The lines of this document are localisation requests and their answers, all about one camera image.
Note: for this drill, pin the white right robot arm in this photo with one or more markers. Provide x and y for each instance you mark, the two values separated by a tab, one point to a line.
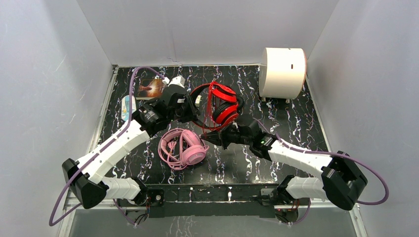
334	177

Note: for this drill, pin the pink over-ear headphones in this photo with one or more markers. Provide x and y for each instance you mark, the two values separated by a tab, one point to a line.
180	148

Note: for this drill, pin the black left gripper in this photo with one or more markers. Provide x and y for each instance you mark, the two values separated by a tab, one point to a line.
185	106

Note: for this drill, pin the white and blue small device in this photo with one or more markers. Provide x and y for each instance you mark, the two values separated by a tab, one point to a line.
125	110

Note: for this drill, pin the dark paperback book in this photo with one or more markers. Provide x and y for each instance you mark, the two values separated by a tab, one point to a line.
148	89

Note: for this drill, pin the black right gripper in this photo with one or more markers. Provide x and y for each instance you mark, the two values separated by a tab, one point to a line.
218	137

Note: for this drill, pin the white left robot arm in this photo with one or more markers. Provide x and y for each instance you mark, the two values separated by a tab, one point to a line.
86	176

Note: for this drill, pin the white cylindrical container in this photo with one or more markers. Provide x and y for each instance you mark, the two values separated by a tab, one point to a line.
282	72

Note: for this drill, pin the red and black headphones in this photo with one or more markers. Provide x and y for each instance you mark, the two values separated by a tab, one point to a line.
224	105

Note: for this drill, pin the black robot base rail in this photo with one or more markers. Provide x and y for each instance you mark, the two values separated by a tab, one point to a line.
262	200

